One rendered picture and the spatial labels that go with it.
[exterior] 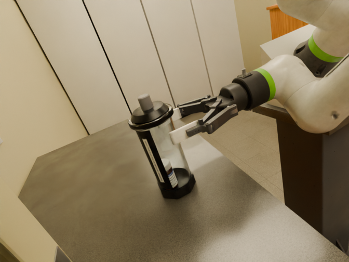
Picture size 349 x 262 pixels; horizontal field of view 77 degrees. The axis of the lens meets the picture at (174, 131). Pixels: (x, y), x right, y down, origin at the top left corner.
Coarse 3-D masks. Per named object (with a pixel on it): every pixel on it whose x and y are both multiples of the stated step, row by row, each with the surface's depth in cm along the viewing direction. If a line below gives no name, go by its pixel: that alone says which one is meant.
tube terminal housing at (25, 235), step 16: (0, 192) 11; (0, 208) 11; (16, 208) 12; (0, 224) 10; (16, 224) 11; (32, 224) 13; (0, 240) 10; (16, 240) 11; (32, 240) 12; (48, 240) 14; (0, 256) 13; (16, 256) 11; (32, 256) 11; (48, 256) 13
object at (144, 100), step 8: (144, 96) 48; (144, 104) 48; (152, 104) 49; (160, 104) 49; (136, 112) 50; (144, 112) 48; (152, 112) 47; (160, 112) 47; (136, 120) 48; (144, 120) 47
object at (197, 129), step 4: (204, 124) 48; (192, 128) 48; (196, 128) 47; (200, 128) 48; (204, 128) 47; (208, 128) 46; (188, 132) 47; (192, 132) 47; (196, 132) 48; (208, 132) 47; (188, 136) 48
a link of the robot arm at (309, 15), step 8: (280, 0) 61; (288, 0) 58; (296, 0) 57; (304, 0) 55; (312, 0) 55; (320, 0) 56; (328, 0) 55; (280, 8) 63; (288, 8) 61; (296, 8) 59; (304, 8) 58; (312, 8) 58; (320, 8) 57; (296, 16) 62; (304, 16) 60; (312, 16) 59; (320, 16) 58
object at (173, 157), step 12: (168, 108) 50; (156, 120) 46; (168, 120) 49; (156, 132) 48; (168, 132) 49; (156, 144) 49; (168, 144) 50; (180, 144) 54; (168, 156) 51; (180, 156) 53; (168, 168) 52; (180, 168) 54; (180, 180) 54
